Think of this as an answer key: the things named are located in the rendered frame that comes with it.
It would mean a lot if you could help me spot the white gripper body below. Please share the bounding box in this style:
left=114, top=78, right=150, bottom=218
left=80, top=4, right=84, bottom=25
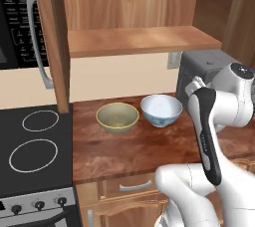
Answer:
left=183, top=76, right=209, bottom=107

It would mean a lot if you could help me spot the yellow-green bowl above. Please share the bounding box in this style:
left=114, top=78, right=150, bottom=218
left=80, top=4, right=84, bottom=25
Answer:
left=96, top=102, right=140, bottom=134

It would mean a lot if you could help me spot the wooden wall cabinet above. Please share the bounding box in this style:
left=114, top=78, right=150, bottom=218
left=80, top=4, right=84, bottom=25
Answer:
left=59, top=0, right=240, bottom=60

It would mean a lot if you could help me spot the black stove knob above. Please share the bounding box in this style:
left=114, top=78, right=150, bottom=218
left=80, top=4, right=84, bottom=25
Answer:
left=34, top=200, right=47, bottom=212
left=10, top=204, right=23, bottom=215
left=56, top=196, right=69, bottom=208

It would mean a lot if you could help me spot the silver microwave handle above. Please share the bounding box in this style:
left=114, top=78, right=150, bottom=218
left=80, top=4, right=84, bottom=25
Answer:
left=25, top=0, right=55, bottom=90

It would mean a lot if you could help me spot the white and blue bowl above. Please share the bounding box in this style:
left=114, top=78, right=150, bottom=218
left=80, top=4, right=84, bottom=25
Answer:
left=139, top=94, right=183, bottom=128

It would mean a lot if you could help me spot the silver drawer handle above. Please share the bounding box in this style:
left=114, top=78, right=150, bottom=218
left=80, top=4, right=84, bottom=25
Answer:
left=119, top=179, right=153, bottom=192

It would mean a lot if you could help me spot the wooden cabinet door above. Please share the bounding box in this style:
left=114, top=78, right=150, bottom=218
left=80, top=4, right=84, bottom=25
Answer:
left=32, top=0, right=72, bottom=114
left=221, top=0, right=255, bottom=70

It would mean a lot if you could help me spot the grey toaster oven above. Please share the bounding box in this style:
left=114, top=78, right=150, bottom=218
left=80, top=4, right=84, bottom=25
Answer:
left=174, top=49, right=255, bottom=113

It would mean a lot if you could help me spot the black oven door handle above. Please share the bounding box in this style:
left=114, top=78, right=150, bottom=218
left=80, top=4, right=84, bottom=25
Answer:
left=8, top=210, right=69, bottom=227

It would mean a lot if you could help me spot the silver cupboard door handle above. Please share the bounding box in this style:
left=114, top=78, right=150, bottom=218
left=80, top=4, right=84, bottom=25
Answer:
left=87, top=208, right=95, bottom=227

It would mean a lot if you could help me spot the wooden base cupboard door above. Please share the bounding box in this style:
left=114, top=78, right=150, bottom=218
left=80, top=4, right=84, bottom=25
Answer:
left=81, top=196, right=168, bottom=227

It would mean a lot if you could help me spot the wooden drawer front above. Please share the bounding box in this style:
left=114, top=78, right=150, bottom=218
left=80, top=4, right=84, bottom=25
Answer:
left=99, top=170, right=167, bottom=203

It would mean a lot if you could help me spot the grey wall outlet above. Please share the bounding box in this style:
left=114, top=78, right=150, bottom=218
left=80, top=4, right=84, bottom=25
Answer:
left=166, top=51, right=183, bottom=71

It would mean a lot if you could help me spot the black microwave oven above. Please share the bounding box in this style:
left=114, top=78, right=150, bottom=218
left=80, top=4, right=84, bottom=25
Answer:
left=0, top=0, right=56, bottom=90

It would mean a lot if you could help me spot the black stove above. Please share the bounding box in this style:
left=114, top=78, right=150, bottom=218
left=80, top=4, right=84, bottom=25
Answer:
left=0, top=104, right=83, bottom=227

